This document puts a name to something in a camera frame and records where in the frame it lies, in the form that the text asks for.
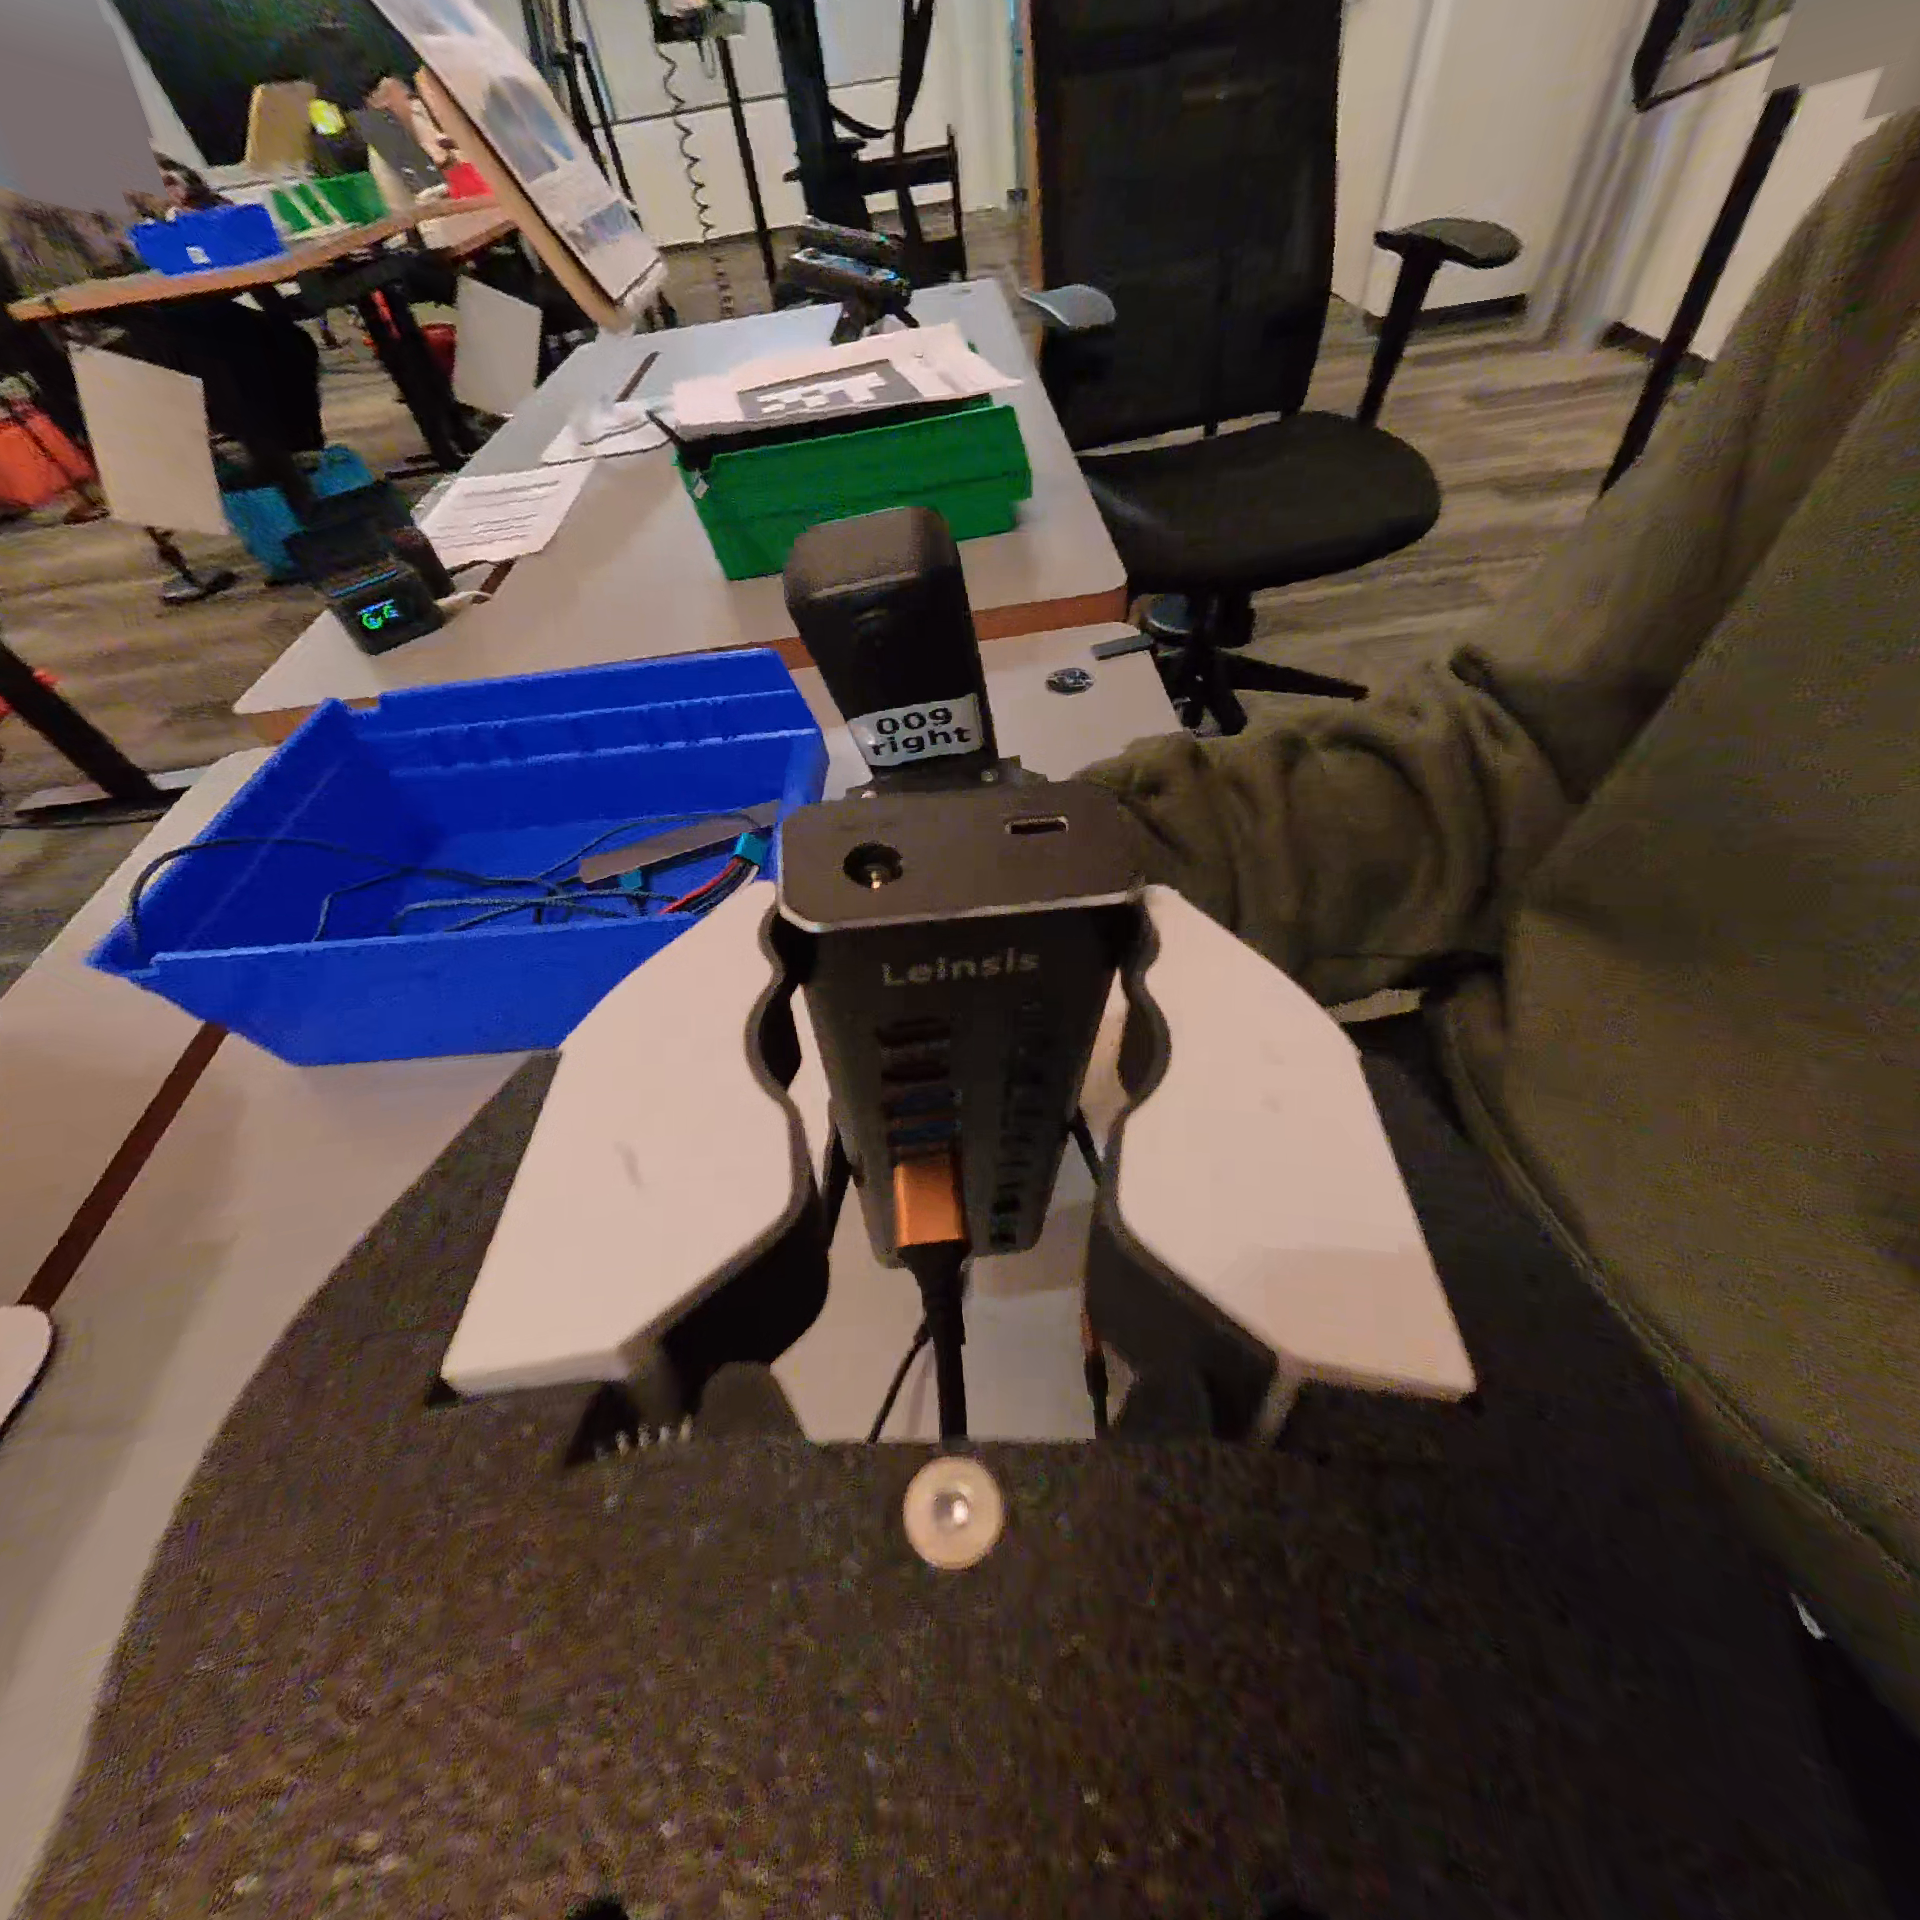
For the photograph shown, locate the black cable bundle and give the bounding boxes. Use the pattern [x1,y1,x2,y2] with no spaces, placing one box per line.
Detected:
[127,831,707,944]

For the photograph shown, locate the white hanging panel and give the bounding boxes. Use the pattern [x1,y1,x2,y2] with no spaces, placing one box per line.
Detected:
[70,347,213,539]
[455,277,543,422]

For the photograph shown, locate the orange plug black cable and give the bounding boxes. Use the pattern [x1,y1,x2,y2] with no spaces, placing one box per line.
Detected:
[888,1152,977,1445]

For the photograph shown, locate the instruction board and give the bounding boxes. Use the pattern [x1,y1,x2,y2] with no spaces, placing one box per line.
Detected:
[366,0,673,337]

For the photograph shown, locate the black stand leg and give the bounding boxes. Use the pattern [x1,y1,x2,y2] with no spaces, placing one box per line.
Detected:
[1603,86,1803,497]

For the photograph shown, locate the wooden top desk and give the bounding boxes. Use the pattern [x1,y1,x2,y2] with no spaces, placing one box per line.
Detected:
[6,196,520,469]

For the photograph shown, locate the blue storage box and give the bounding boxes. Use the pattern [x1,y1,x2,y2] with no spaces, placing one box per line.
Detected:
[222,447,396,584]

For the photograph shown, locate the black charger with display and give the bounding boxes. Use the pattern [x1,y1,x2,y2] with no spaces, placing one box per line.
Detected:
[294,517,455,659]

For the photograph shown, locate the small blue plastic bin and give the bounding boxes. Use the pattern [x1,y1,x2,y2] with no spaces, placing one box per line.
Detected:
[130,202,284,277]

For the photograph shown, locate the large green plastic bin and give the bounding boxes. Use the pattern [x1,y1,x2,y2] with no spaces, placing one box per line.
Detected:
[676,397,1034,584]

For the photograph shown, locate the black metal rack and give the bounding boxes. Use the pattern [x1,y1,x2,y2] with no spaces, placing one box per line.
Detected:
[774,0,964,286]

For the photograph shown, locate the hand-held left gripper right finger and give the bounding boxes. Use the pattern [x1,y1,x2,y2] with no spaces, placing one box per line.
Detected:
[1082,883,1479,1404]

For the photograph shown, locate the grey flat strip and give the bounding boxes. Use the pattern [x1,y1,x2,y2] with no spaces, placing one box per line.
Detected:
[578,810,782,886]

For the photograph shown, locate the grey desk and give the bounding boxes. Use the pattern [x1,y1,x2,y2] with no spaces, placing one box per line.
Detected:
[0,620,1190,1772]
[237,277,1130,720]

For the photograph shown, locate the printed paper sheet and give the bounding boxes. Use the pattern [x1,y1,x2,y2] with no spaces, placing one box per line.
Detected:
[420,460,597,572]
[540,397,680,460]

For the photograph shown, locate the black mesh office chair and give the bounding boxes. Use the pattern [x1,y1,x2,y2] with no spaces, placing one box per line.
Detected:
[1019,0,1524,737]

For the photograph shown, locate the paper with printed tag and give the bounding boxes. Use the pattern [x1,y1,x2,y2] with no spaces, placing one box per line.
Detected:
[669,323,1022,447]

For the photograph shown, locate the small green plastic bin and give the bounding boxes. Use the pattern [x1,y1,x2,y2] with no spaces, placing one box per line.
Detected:
[270,172,389,235]

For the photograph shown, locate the person's right forearm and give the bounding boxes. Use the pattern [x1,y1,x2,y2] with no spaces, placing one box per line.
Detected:
[1081,644,1591,1010]

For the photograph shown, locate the black-tipped thin cable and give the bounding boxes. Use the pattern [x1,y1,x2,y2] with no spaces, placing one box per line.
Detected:
[863,1319,936,1445]

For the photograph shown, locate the large blue plastic bin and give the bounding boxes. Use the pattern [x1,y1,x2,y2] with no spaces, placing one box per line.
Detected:
[84,649,833,1069]

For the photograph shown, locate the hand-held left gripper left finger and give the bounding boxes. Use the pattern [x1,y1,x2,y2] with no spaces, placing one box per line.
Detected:
[440,885,842,1404]

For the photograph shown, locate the black device on tripod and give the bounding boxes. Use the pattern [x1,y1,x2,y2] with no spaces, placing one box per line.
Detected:
[787,217,920,340]

